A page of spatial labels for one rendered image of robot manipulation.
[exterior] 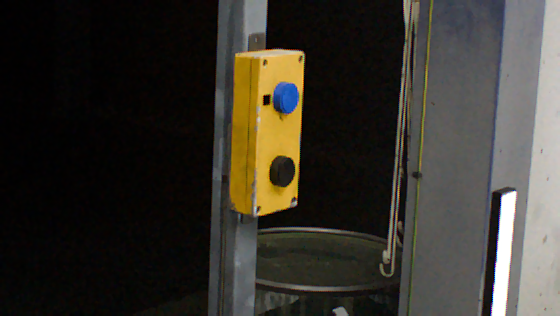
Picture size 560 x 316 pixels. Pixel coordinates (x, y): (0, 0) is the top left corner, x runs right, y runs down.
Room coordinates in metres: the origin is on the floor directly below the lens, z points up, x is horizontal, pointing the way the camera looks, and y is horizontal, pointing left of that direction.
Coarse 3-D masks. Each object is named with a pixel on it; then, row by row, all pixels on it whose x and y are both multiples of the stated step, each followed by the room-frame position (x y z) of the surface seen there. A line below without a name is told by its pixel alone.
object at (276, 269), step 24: (264, 240) 3.19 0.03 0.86; (288, 240) 3.20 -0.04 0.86; (312, 240) 3.21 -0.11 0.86; (336, 240) 3.21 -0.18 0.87; (360, 240) 3.21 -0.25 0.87; (264, 264) 2.95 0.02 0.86; (288, 264) 2.95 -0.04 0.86; (312, 264) 2.96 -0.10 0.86; (336, 264) 2.98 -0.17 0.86; (360, 264) 2.99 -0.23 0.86; (384, 264) 3.01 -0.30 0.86
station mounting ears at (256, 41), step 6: (252, 36) 1.85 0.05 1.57; (258, 36) 1.86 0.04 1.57; (264, 36) 1.87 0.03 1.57; (252, 42) 1.85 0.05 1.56; (258, 42) 1.86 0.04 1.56; (264, 42) 1.87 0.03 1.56; (252, 48) 1.85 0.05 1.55; (258, 48) 1.86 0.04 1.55; (264, 48) 1.88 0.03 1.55; (246, 216) 1.85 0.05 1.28; (246, 222) 1.85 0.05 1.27
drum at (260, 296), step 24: (384, 240) 3.17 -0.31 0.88; (264, 288) 2.74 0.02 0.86; (288, 288) 2.71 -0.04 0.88; (312, 288) 2.71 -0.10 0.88; (336, 288) 2.71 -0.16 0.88; (360, 288) 2.73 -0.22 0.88; (384, 288) 2.76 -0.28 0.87; (264, 312) 2.74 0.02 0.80; (288, 312) 2.72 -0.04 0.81; (312, 312) 2.71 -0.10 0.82; (360, 312) 2.74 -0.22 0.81; (384, 312) 2.77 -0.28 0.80
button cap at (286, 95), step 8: (280, 88) 1.81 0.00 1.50; (288, 88) 1.81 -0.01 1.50; (296, 88) 1.83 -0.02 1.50; (272, 96) 1.81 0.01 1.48; (280, 96) 1.80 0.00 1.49; (288, 96) 1.81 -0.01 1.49; (296, 96) 1.83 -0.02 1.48; (280, 104) 1.80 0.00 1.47; (288, 104) 1.81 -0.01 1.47; (296, 104) 1.83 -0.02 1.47; (280, 112) 1.82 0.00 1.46; (288, 112) 1.82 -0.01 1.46
